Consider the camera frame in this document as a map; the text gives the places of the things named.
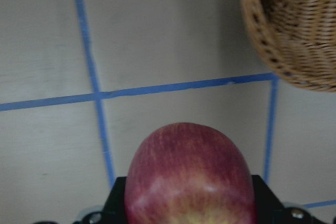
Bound red yellow apple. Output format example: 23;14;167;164
124;123;257;223

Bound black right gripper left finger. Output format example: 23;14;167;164
102;177;128;224

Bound wicker basket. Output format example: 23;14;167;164
240;0;335;92

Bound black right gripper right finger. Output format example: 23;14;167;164
252;175;285;224

